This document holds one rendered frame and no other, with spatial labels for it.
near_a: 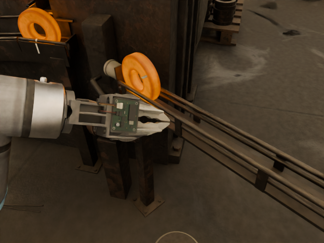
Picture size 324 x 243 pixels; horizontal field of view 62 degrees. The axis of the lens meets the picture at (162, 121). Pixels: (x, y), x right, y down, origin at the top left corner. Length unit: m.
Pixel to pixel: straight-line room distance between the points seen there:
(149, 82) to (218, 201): 0.79
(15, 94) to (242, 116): 1.55
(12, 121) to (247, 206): 1.16
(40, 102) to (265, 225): 1.15
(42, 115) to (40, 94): 0.03
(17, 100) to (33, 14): 0.71
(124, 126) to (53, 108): 0.11
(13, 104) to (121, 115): 0.15
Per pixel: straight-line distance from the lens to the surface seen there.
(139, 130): 0.52
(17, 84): 0.44
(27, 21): 1.13
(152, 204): 1.33
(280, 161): 0.64
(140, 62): 0.77
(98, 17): 1.01
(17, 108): 0.42
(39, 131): 0.44
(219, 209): 1.36
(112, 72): 0.91
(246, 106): 1.91
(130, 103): 0.45
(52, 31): 1.09
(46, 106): 0.42
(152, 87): 0.76
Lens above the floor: 1.16
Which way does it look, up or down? 43 degrees down
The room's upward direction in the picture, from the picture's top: straight up
